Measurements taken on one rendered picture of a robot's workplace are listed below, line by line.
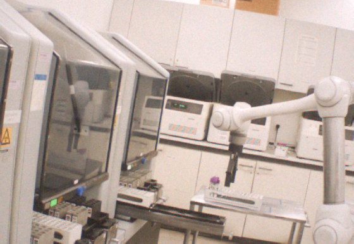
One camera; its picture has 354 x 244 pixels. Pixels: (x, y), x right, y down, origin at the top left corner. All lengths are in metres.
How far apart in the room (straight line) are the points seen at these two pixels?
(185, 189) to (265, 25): 1.74
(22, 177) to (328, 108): 1.30
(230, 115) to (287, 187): 2.29
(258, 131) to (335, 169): 2.43
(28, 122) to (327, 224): 1.29
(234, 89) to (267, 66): 0.39
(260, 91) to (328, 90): 2.76
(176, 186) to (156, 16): 1.67
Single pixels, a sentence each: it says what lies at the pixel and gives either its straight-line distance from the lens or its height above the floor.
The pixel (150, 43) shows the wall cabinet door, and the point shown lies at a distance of 4.89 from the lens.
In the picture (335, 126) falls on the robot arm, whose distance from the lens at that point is 2.08.
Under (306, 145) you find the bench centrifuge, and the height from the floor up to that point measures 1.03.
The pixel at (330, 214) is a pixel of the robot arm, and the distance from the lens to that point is 2.07.
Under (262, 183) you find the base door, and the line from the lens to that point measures 4.49.
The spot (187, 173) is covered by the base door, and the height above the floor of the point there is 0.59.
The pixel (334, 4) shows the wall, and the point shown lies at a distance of 5.22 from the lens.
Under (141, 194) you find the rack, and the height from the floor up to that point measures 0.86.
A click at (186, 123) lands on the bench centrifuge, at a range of 4.50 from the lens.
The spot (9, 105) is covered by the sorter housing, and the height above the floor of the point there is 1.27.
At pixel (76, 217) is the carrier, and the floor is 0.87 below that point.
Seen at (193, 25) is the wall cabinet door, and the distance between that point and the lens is 4.83.
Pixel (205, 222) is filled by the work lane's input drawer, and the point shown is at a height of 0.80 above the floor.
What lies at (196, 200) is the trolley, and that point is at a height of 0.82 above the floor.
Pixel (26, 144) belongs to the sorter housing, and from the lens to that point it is 1.27.
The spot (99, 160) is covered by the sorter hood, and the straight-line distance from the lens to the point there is 1.82.
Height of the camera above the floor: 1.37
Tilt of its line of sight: 3 degrees down
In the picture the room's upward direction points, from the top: 9 degrees clockwise
